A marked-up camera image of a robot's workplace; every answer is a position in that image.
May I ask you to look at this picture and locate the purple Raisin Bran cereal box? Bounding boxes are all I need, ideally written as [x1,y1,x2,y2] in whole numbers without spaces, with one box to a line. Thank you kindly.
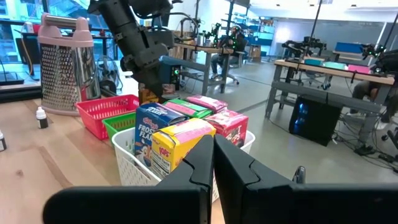
[185,94,229,113]

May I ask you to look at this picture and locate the person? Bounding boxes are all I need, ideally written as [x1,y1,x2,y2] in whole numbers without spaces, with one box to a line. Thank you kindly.
[349,49,398,124]
[210,25,248,82]

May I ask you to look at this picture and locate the teal plastic basket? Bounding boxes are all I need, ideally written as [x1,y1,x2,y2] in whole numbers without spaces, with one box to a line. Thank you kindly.
[323,61,348,70]
[303,58,325,67]

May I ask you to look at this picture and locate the wooden workbench grey legs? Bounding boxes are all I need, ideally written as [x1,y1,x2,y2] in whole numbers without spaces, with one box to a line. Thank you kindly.
[169,42,240,96]

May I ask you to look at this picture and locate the taco seasoning mix packet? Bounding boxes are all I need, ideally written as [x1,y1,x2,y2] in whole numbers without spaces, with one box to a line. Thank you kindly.
[138,82,177,105]

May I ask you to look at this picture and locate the long wooden workbench grey frame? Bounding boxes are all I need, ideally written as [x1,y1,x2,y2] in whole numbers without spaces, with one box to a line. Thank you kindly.
[265,58,396,150]

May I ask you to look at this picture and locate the black table clamp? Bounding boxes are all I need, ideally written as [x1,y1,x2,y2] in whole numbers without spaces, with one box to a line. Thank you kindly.
[291,165,307,185]

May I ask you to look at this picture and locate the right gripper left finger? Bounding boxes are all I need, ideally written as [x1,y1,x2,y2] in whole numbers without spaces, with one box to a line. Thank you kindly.
[42,134,215,224]

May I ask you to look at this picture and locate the red Froot Loops cereal box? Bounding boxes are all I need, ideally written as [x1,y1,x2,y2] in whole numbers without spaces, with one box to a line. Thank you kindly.
[203,108,249,149]

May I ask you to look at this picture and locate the green Apple Jacks cereal box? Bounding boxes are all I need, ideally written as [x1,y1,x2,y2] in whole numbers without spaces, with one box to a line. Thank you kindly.
[162,98,214,119]

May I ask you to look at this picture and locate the green plastic basket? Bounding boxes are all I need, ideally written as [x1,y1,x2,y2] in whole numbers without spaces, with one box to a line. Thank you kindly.
[101,111,137,147]

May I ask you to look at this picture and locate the metal box grater pink handle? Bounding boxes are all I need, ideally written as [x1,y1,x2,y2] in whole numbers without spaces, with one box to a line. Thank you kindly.
[37,12,102,117]

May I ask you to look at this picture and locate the white plastic basket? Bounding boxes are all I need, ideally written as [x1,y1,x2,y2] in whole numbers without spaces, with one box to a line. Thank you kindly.
[111,126,256,203]

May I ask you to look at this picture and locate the blue computer tower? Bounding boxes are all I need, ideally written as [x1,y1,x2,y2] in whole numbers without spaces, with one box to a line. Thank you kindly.
[159,55,183,91]

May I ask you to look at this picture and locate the black monitor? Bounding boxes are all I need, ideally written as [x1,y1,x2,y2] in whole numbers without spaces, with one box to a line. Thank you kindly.
[15,32,41,75]

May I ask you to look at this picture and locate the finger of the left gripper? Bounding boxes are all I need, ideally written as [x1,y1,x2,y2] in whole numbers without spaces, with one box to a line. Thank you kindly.
[139,77,156,97]
[150,75,165,98]

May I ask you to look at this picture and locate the yellow Corn Pops cereal box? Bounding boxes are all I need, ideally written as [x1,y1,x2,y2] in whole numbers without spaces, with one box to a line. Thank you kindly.
[150,117,217,180]

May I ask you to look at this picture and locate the blue Frosted Flakes cereal box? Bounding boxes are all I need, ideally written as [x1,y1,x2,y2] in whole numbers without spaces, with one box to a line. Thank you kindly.
[134,102,189,167]

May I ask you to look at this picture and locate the red plastic basket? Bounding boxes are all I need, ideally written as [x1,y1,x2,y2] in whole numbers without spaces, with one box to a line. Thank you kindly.
[74,94,140,141]

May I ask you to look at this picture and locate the blue storage shelf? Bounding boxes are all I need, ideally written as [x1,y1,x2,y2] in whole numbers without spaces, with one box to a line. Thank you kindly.
[231,12,276,47]

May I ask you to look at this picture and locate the black computer tower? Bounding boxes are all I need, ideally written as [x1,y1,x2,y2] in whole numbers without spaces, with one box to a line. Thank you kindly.
[288,94,343,147]

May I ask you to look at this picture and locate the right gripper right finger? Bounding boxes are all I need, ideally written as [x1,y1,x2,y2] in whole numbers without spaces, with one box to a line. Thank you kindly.
[213,134,398,224]

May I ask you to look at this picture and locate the pink plastic basket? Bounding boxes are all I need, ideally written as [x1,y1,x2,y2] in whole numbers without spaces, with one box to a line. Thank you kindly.
[347,64,373,75]

